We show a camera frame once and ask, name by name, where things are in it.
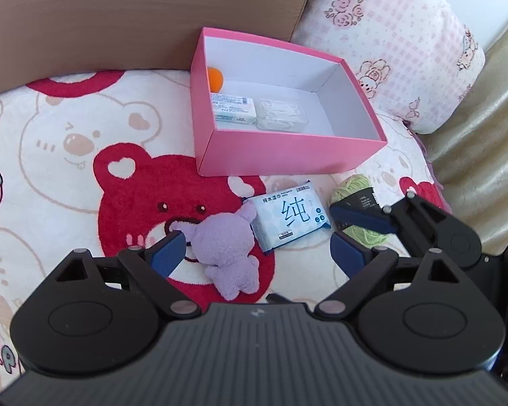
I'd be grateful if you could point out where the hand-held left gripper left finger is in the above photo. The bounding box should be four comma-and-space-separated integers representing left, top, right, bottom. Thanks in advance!
46, 230, 203, 321

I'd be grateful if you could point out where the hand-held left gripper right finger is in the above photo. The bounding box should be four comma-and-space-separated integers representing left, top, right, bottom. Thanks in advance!
315, 232, 462, 320

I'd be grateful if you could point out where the green yarn ball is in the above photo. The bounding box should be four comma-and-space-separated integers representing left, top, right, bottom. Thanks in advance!
329, 174, 401, 248

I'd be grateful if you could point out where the purple plush toy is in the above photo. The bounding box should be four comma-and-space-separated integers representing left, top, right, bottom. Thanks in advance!
175, 203, 260, 302

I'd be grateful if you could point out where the blue wet wipes pack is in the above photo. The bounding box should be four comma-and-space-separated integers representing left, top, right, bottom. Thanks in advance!
241, 181, 333, 255

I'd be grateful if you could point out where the pink cardboard box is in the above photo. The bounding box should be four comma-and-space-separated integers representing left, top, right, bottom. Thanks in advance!
190, 26, 388, 177

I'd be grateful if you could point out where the clear plastic pack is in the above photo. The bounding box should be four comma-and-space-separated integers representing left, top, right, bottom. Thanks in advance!
255, 97, 310, 131

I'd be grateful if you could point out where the white tissue pack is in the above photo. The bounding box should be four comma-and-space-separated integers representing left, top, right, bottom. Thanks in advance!
212, 93, 258, 124

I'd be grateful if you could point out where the orange ball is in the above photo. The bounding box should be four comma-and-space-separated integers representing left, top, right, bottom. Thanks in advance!
207, 68, 225, 92

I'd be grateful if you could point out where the beige padded headboard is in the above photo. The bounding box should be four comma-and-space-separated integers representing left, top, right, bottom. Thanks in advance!
417, 8, 508, 258

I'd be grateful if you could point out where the purple ruffled sheet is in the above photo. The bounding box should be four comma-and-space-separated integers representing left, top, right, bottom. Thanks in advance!
404, 118, 453, 214

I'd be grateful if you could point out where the bear print blanket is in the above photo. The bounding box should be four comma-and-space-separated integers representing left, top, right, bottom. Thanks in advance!
0, 65, 453, 394

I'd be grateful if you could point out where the pink checked bunny pillow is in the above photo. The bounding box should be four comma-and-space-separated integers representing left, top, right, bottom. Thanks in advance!
292, 0, 487, 135

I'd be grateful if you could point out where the brown embroidered cushion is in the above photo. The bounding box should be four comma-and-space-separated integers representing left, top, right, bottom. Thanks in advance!
0, 0, 320, 96

